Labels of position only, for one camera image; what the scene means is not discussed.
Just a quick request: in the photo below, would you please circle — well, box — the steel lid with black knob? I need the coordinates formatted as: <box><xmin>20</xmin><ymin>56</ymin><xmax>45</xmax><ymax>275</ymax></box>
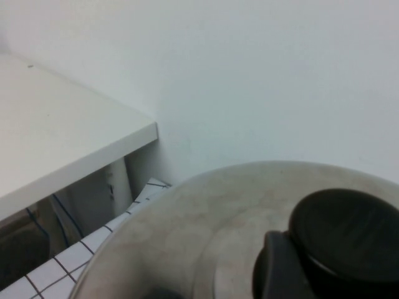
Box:
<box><xmin>67</xmin><ymin>159</ymin><xmax>399</xmax><ymax>299</ymax></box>

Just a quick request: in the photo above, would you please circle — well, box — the white side table leg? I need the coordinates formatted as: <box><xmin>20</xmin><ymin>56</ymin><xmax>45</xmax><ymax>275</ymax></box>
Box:
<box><xmin>107</xmin><ymin>155</ymin><xmax>133</xmax><ymax>221</ymax></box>

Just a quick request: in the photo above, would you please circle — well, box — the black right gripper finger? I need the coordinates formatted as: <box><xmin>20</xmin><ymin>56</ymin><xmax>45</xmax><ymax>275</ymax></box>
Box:
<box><xmin>252</xmin><ymin>230</ymin><xmax>399</xmax><ymax>299</ymax></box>

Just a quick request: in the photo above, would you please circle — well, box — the white side table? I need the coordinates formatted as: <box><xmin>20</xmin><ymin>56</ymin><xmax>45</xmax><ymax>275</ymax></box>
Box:
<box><xmin>0</xmin><ymin>51</ymin><xmax>159</xmax><ymax>224</ymax></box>

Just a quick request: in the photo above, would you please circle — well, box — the white black-grid tablecloth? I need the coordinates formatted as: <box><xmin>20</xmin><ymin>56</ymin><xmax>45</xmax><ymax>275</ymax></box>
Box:
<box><xmin>6</xmin><ymin>177</ymin><xmax>173</xmax><ymax>299</ymax></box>

